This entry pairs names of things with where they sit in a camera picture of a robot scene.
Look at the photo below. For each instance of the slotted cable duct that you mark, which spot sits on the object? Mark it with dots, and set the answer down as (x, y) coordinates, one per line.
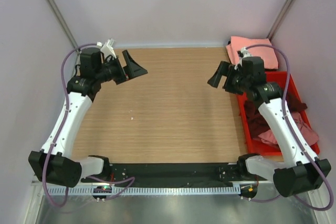
(133, 191)

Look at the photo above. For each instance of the dusty pink t shirt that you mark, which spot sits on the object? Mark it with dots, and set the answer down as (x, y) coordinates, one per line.
(311, 137)

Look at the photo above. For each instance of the salmon pink t shirt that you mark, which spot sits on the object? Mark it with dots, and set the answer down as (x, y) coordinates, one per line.
(265, 53)

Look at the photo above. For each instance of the corner aluminium post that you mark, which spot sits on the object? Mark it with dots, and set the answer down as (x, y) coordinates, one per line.
(62, 22)
(286, 7)

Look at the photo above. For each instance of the right corner aluminium post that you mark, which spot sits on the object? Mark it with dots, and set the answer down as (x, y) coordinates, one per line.
(286, 7)

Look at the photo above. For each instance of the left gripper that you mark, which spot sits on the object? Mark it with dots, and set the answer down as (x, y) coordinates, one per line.
(130, 71)

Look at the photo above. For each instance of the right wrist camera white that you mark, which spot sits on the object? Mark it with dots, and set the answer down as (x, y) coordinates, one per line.
(243, 53)

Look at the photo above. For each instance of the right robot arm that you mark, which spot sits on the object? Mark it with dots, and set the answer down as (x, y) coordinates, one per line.
(301, 170)

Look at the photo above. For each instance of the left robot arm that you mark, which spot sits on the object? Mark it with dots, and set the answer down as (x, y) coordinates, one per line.
(53, 164)

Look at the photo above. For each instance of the left corner aluminium post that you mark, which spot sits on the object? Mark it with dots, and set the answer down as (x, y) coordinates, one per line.
(62, 22)

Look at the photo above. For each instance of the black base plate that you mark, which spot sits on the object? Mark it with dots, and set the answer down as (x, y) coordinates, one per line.
(174, 175)

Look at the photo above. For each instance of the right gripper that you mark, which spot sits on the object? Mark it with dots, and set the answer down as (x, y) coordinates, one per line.
(226, 70)

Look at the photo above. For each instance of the dark maroon t shirt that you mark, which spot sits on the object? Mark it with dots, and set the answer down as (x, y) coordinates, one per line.
(257, 124)

